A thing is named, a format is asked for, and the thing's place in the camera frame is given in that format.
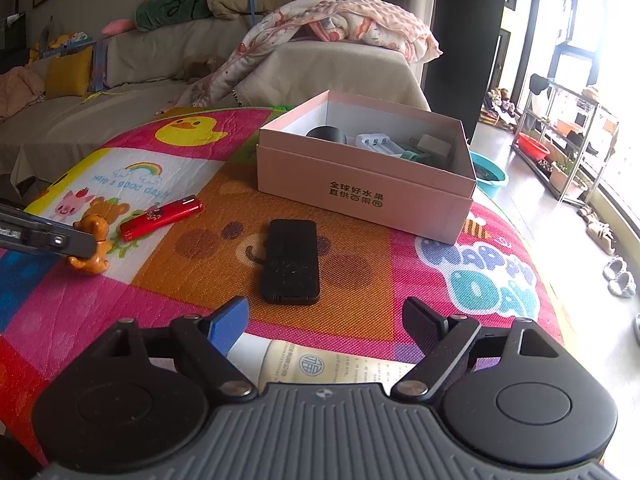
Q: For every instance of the black phone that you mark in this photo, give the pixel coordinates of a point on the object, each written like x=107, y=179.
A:
x=291, y=270

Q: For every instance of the colourful cartoon play mat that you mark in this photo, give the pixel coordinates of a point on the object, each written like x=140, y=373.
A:
x=188, y=229

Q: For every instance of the orange bear figurine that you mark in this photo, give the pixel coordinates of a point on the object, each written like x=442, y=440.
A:
x=97, y=262

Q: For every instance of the pink cardboard box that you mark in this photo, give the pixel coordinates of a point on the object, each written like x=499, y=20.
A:
x=406, y=196

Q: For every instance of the grey slippers pair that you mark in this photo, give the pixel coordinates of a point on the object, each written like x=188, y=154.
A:
x=621, y=282

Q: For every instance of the red plastic basin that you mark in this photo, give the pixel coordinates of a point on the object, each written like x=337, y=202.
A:
x=531, y=147

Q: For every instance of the yellow cushion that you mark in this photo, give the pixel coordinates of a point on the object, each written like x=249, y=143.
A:
x=69, y=75

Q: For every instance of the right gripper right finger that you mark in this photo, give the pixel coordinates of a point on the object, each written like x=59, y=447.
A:
x=444, y=343

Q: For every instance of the blue plastic basin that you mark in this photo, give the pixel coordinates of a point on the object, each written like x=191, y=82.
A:
x=489, y=177

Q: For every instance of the potted plant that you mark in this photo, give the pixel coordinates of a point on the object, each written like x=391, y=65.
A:
x=560, y=171

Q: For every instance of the cream cosmetic tube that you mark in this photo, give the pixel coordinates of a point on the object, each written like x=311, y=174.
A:
x=264, y=360

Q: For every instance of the metal shelf rack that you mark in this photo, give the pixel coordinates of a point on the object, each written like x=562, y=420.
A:
x=574, y=126

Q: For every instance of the black cylindrical cup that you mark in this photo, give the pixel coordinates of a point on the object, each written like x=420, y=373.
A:
x=327, y=133

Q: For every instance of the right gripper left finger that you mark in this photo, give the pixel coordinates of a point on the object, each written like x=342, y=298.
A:
x=203, y=346

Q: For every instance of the beige covered sofa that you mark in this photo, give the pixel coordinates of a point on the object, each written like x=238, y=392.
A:
x=47, y=137

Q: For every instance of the beige shoes pair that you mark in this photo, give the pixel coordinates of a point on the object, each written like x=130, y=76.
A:
x=600, y=232

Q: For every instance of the red snack packet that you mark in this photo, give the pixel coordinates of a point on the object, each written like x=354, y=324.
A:
x=157, y=217

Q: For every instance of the pink patterned blanket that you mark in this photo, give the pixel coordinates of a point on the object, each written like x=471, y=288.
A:
x=376, y=23

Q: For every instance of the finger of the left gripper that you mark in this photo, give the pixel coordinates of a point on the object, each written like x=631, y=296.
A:
x=23, y=232

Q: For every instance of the green plush toy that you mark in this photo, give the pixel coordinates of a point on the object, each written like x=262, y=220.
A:
x=153, y=14

